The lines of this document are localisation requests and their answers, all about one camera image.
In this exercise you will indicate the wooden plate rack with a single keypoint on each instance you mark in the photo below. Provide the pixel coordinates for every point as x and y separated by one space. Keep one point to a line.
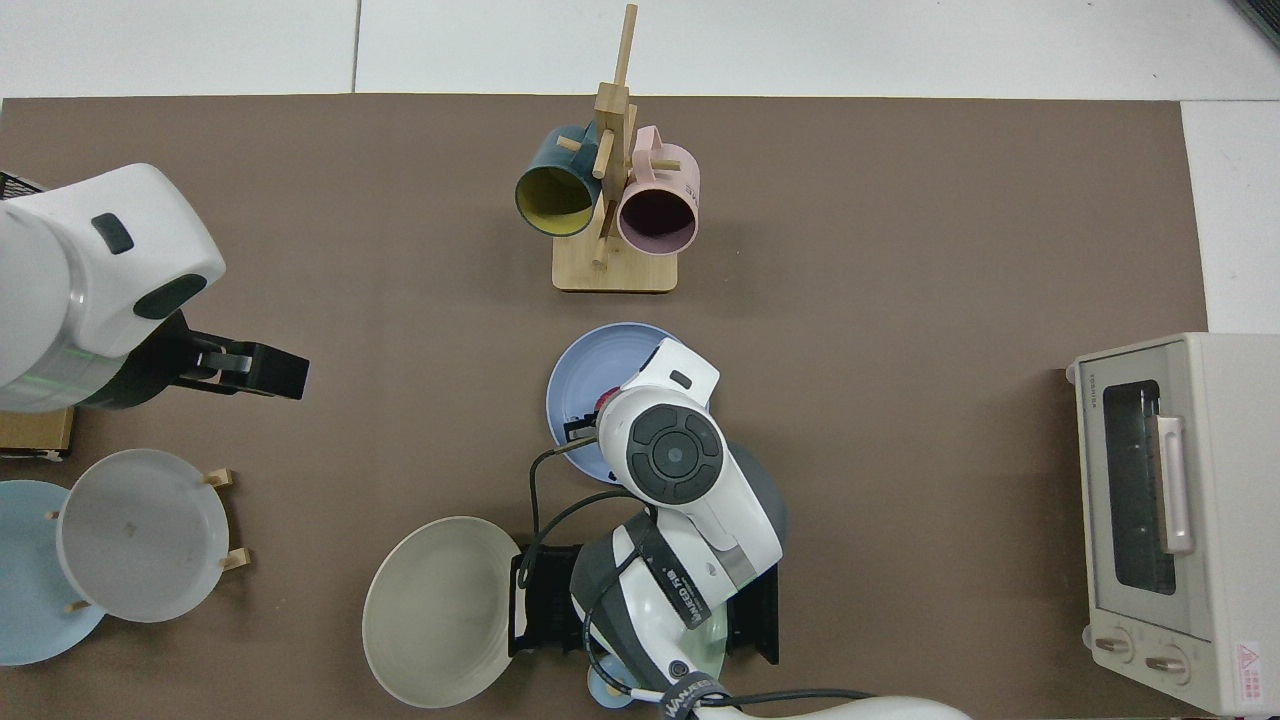
235 559

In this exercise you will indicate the red yellow apple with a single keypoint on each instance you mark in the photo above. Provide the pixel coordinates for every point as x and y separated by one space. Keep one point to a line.
606 400

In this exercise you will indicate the dark grey slanted object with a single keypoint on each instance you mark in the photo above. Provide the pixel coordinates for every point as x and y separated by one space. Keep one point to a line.
1262 18

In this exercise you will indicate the beige plate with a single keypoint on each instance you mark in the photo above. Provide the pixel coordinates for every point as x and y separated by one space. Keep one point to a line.
440 610

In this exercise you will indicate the pink mug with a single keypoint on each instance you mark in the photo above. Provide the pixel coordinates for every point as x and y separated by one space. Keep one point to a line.
665 180

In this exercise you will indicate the wooden mug stand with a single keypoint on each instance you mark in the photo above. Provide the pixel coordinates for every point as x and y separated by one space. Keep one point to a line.
615 270

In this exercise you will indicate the light blue plate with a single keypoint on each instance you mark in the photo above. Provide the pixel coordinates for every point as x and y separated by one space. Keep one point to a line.
30 580

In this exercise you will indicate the green plate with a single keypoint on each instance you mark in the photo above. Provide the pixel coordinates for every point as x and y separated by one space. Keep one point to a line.
712 650

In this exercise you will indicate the dark teal mug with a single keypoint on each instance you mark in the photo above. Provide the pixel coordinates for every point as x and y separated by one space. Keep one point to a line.
555 175

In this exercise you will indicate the pale toaster oven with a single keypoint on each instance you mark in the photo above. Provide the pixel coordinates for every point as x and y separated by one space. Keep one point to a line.
1220 560

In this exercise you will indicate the black dish rack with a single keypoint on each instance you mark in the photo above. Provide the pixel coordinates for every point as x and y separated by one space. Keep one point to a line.
545 600

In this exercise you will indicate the grey plate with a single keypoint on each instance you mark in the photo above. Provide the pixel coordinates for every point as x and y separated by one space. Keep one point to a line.
140 535

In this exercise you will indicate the brown table cloth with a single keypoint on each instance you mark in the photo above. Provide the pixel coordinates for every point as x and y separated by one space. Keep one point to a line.
900 200

